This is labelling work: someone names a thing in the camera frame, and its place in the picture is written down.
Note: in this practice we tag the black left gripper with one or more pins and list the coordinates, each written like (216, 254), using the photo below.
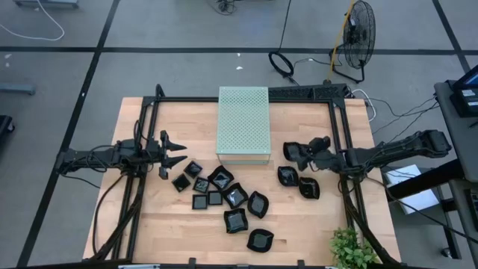
(163, 157)

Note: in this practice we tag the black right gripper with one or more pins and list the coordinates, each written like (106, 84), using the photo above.
(328, 160)

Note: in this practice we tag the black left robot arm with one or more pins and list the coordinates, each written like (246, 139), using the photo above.
(101, 156)

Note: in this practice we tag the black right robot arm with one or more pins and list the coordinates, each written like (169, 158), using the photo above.
(403, 147)

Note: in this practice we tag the green perforated metal shelf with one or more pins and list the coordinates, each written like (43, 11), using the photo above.
(242, 123)

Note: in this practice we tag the green potted plant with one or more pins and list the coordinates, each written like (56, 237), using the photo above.
(351, 250)

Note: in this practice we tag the white paper sheet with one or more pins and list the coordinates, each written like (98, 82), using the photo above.
(422, 200)

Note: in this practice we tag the black desk support bar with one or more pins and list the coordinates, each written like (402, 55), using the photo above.
(429, 179)

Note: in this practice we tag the black floor fan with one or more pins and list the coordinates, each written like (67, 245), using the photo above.
(359, 37)

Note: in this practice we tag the grey side desk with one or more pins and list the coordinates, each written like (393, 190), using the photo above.
(463, 138)

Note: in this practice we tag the black device with white labels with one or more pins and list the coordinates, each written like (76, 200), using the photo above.
(463, 102)

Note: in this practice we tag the grey floor bar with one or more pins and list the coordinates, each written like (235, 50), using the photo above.
(15, 89)

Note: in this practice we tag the black floor object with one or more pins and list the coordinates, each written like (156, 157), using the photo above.
(4, 125)

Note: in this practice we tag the black monitor with blue screen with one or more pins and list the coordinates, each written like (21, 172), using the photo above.
(471, 78)

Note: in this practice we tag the grey cart base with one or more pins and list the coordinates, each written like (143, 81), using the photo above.
(45, 3)

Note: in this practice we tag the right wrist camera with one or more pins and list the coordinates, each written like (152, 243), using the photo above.
(320, 144)

